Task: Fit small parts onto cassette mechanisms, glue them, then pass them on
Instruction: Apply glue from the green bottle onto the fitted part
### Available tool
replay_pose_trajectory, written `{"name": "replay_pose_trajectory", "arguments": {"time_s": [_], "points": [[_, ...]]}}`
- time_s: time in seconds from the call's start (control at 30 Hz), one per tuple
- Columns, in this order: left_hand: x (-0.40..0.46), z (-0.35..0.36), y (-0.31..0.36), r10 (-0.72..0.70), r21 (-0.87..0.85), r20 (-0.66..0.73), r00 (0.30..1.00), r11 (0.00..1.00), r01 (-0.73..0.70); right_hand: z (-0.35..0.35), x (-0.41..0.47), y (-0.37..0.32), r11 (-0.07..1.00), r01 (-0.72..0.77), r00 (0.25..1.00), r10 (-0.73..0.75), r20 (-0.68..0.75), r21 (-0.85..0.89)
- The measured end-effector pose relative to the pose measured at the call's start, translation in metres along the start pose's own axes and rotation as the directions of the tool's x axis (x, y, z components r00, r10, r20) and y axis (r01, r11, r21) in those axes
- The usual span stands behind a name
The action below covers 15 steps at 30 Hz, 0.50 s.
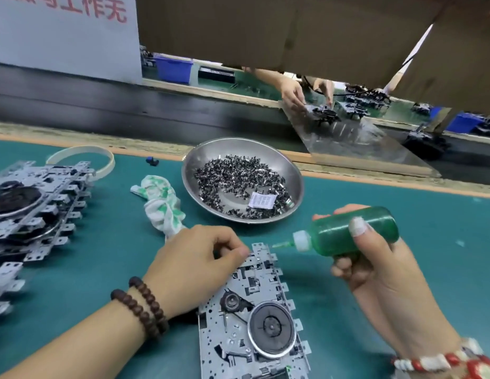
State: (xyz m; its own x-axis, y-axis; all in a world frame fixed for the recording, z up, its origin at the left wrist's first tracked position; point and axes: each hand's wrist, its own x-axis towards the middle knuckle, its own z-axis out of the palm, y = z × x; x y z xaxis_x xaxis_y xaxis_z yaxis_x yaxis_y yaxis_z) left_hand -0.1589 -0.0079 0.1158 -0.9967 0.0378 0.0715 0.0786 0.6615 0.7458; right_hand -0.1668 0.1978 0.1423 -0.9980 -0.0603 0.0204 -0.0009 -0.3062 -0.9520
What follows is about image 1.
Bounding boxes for white paper sign red text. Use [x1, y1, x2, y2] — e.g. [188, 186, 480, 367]
[0, 0, 143, 84]

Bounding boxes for green glue squeeze bottle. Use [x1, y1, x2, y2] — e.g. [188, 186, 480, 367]
[272, 205, 401, 259]

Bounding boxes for round metal bowl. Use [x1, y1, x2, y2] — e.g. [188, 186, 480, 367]
[181, 137, 305, 226]

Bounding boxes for brown bead bracelet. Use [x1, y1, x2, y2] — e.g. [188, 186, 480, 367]
[111, 276, 170, 340]

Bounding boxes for white tape ring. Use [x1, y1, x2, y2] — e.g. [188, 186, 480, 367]
[46, 145, 117, 182]

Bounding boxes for brown cardboard panel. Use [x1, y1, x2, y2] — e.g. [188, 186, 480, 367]
[136, 0, 490, 115]

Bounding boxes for person's right hand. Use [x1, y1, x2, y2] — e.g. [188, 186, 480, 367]
[312, 203, 463, 360]

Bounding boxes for clear plastic sheet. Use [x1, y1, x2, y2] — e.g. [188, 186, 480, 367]
[280, 98, 443, 178]

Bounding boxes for person's left hand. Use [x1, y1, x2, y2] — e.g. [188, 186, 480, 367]
[142, 225, 251, 321]

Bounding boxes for finished mechanisms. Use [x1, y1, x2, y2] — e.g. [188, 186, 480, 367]
[308, 84, 392, 123]

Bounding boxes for black flat box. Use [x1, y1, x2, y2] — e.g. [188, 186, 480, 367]
[198, 67, 237, 84]

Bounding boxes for blue plastic bin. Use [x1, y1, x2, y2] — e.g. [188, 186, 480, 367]
[154, 55, 194, 85]
[430, 106, 483, 135]

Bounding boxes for pile of small metal parts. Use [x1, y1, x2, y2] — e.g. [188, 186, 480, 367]
[193, 154, 296, 220]

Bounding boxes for red white bead bracelet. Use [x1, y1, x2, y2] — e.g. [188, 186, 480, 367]
[391, 337, 490, 379]

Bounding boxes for black conveyor belt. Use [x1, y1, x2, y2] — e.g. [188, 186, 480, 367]
[0, 63, 490, 186]

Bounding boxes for person's left forearm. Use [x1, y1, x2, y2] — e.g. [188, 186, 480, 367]
[0, 300, 151, 379]

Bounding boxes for white green-stained cloth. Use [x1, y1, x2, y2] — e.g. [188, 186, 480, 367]
[130, 175, 187, 237]

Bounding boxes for another person's forearm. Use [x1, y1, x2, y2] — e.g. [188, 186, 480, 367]
[245, 68, 289, 92]

